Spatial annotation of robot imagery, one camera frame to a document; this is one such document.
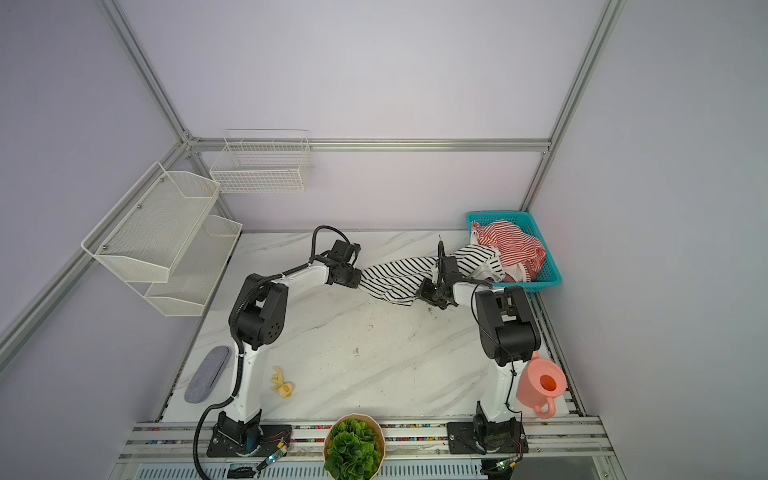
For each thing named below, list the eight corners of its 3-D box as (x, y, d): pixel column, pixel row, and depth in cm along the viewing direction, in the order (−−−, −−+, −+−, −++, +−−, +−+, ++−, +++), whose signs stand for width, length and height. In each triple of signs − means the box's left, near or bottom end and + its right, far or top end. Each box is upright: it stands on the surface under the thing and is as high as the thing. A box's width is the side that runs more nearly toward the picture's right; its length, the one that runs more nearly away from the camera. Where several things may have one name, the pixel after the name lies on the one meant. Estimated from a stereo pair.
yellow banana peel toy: (266, 379, 85) (263, 376, 83) (278, 368, 87) (276, 365, 85) (283, 401, 81) (281, 399, 79) (296, 389, 83) (294, 387, 81)
